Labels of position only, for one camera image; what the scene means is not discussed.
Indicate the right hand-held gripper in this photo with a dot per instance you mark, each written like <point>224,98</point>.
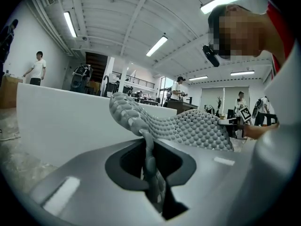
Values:
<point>245,114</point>

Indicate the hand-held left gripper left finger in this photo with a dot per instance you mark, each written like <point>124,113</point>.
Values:
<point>89,187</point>

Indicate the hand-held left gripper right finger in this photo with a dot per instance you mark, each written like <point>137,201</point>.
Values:
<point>216,178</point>

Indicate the grey rubber floor mat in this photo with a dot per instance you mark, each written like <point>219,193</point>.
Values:
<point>188,128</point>

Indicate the person's right forearm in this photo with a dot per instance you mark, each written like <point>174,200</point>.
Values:
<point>261,131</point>

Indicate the white bathtub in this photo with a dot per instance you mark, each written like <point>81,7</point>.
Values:
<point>65,121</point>

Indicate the potted plant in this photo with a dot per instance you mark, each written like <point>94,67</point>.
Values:
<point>219,105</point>

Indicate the dark wooden sink table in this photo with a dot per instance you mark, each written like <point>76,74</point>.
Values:
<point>183,107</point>

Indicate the ceiling tube light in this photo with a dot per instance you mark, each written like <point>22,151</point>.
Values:
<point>198,78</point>
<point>225,0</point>
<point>70,24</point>
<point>157,45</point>
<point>242,73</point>

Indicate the person's head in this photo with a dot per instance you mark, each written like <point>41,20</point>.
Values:
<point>244,32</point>

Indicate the black balcony railing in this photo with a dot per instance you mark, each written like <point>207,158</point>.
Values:
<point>136,80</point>

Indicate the person's red shirt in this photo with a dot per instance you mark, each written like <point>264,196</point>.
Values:
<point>275,32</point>

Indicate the tall curved black faucet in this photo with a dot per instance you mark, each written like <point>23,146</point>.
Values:
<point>105,83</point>

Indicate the dark staircase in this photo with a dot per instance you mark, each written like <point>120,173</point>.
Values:
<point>95,65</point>

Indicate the small cardboard box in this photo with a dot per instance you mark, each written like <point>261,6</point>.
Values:
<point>9,93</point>

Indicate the black head camera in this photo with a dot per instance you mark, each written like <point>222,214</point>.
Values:
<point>210,55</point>

